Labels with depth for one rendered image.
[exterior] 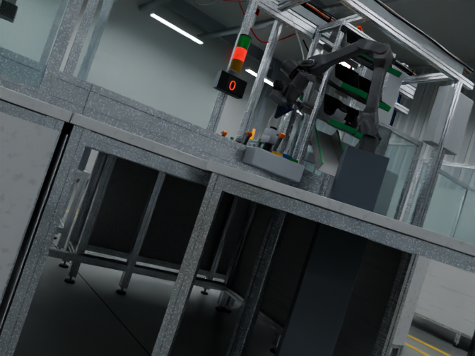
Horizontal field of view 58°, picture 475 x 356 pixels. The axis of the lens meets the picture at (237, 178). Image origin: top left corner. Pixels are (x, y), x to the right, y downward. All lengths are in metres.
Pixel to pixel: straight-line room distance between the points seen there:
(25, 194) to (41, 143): 0.14
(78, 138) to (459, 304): 4.75
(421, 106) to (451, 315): 7.43
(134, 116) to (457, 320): 4.63
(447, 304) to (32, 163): 4.85
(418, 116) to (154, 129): 10.84
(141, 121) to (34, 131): 0.30
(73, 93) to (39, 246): 0.43
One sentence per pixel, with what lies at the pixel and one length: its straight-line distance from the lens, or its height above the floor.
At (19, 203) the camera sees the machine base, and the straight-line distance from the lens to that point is 1.24.
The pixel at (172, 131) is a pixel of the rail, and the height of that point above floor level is 0.91.
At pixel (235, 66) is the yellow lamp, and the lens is 1.77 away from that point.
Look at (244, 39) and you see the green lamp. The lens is 1.80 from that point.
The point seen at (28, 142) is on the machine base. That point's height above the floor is 0.75.
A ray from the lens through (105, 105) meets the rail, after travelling 1.30.
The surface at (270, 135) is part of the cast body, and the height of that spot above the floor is 1.06.
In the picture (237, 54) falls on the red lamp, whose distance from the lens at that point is 1.78.
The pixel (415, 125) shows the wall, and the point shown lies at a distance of 11.86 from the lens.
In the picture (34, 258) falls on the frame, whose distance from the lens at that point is 1.26.
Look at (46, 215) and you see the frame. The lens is 1.23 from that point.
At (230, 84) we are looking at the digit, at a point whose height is 1.20.
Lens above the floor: 0.78
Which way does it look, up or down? 3 degrees up
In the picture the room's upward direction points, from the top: 18 degrees clockwise
